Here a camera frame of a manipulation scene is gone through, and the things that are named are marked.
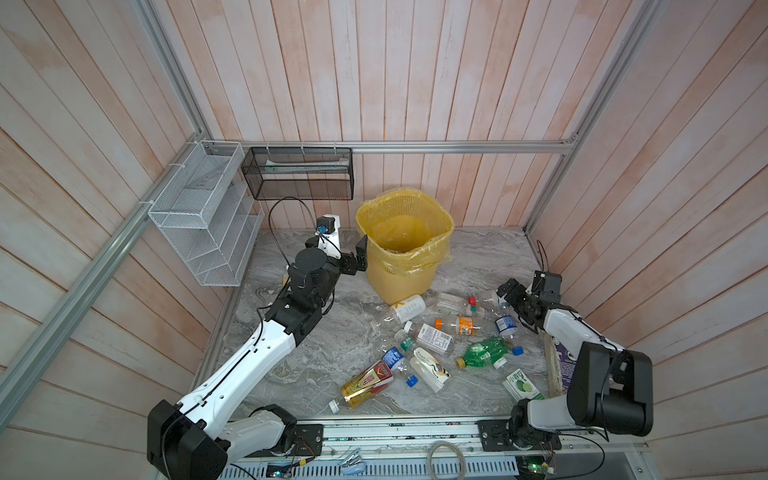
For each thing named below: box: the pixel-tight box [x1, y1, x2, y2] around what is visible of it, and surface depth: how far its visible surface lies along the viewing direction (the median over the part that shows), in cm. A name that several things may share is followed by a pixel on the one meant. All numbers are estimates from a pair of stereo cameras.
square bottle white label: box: [404, 321, 454, 355], surface depth 89 cm
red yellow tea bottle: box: [329, 360, 394, 414], surface depth 78 cm
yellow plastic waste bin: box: [356, 188, 455, 304], surface depth 91 cm
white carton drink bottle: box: [410, 347, 451, 393], surface depth 82 cm
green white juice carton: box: [502, 368, 545, 402], surface depth 80 cm
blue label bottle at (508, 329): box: [495, 314, 524, 356], surface depth 90 cm
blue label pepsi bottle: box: [382, 346, 419, 388], surface depth 83 cm
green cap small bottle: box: [394, 329, 415, 351], surface depth 88 cm
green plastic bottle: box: [455, 337, 509, 369], surface depth 87 cm
